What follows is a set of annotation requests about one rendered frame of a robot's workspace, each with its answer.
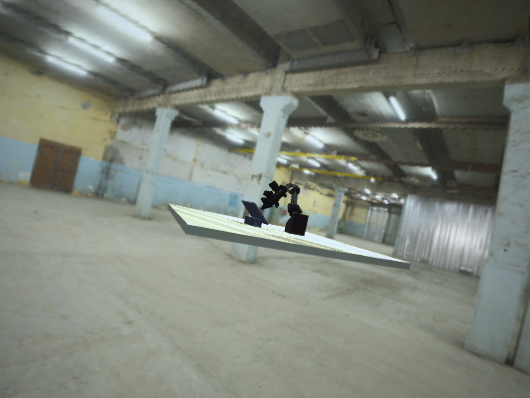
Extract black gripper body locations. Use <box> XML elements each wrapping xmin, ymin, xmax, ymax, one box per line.
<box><xmin>261</xmin><ymin>193</ymin><xmax>280</xmax><ymax>208</ymax></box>

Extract grey switch panel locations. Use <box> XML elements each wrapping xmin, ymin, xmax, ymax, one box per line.
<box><xmin>242</xmin><ymin>200</ymin><xmax>268</xmax><ymax>228</ymax></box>

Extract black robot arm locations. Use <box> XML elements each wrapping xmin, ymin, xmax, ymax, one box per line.
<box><xmin>263</xmin><ymin>180</ymin><xmax>302</xmax><ymax>216</ymax></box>

